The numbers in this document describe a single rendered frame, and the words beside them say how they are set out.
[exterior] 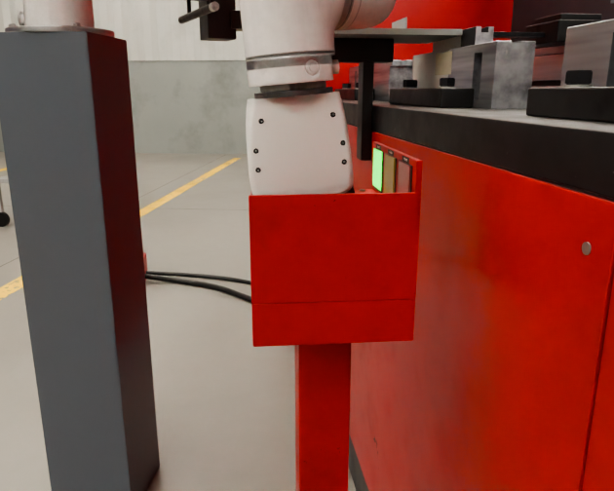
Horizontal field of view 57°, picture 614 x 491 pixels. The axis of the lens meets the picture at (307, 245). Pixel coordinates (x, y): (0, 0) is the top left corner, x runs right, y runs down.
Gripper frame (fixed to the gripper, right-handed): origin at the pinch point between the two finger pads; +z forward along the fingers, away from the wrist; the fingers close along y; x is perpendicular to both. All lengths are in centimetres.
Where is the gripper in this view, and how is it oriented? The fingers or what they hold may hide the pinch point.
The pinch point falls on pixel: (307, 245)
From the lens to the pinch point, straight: 58.5
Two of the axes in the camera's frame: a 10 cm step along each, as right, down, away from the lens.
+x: 0.9, 2.6, -9.6
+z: 0.8, 9.6, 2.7
